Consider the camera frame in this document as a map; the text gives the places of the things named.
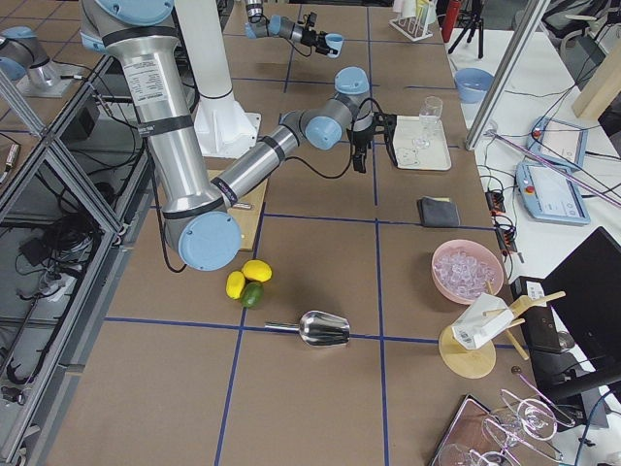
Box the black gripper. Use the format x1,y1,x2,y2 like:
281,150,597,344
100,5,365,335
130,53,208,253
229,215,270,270
300,12,330,53
348,112,397,173

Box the light blue plastic cup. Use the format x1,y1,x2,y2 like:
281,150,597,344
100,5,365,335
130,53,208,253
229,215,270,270
325,33,343,58

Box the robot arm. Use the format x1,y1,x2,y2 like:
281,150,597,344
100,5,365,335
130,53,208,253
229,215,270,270
245,1,343,58
81,1,397,271

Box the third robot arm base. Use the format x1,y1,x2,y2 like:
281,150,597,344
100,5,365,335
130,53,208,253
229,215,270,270
1,26,83,98

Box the blue bowl on side table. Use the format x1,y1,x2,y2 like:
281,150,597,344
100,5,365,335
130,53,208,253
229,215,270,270
454,68,494,104

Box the pink bowl of ice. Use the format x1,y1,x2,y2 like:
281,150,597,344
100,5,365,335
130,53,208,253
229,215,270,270
431,240,505,304

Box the steel ice scoop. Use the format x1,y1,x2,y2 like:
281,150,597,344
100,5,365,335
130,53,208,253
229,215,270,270
265,310,350,347

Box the cream bear serving tray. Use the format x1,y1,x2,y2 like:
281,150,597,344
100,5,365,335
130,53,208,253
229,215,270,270
393,116,451,171

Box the clear wine glass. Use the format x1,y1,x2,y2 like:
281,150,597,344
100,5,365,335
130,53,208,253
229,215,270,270
413,96,443,150

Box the wooden cutting board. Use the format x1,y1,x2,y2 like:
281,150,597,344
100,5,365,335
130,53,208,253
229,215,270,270
222,180,268,251

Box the blue teach pendant far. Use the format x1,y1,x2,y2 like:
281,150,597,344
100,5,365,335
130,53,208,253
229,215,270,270
526,116,588,171

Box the blue teach pendant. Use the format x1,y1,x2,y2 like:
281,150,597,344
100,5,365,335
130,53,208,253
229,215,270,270
515,161,591,225
526,116,588,171

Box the blue teach pendant near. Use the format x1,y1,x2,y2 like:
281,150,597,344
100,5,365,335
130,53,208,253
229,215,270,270
515,161,591,225

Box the whole yellow lemon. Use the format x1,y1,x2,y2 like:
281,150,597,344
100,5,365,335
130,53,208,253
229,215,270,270
242,259,273,283

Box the green lime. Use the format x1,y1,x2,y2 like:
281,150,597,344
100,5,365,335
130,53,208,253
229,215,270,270
240,282,264,308

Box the white carton on stand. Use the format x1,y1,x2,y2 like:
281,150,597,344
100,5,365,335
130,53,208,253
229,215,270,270
450,293,514,350

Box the wooden cup stand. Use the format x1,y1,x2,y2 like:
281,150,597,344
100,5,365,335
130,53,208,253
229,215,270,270
439,291,566,379

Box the black monitor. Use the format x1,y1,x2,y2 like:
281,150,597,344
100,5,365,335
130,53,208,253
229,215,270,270
511,226,620,402

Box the upturned wine glasses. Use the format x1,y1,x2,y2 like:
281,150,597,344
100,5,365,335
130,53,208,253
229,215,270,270
430,389,575,465

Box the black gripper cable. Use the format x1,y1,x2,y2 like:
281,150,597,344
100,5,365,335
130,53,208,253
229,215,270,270
290,96,399,180

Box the white wire rack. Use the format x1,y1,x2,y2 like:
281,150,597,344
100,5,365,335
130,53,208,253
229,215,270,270
389,0,437,42

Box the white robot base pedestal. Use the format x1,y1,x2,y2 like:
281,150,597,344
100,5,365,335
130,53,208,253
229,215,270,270
175,0,261,159

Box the steel cylindrical handle tool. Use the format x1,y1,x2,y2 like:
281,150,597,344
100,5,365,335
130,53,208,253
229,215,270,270
231,202,254,211

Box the aluminium frame post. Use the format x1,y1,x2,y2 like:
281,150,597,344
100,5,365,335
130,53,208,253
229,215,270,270
465,0,550,150

